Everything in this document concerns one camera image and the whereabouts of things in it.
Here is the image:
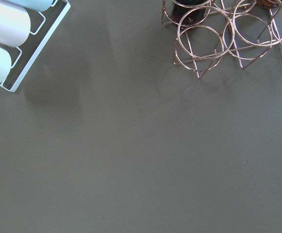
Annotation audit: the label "white wire cup rack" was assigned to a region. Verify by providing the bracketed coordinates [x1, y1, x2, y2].
[0, 0, 71, 92]

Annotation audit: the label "pale lilac cup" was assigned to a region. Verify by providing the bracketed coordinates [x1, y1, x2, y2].
[0, 0, 31, 48]

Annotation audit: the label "copper wire bottle rack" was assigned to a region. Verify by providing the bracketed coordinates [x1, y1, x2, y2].
[161, 0, 282, 79]

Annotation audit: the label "upper tea bottle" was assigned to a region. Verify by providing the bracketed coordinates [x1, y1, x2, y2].
[256, 0, 282, 10]

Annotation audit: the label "tea bottle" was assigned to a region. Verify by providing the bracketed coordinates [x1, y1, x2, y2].
[256, 0, 282, 10]
[171, 0, 211, 27]

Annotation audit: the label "lower right tea bottle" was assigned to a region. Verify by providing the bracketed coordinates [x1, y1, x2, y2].
[171, 0, 211, 27]

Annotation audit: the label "light blue cup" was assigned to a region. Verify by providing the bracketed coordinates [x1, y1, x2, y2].
[6, 0, 55, 12]

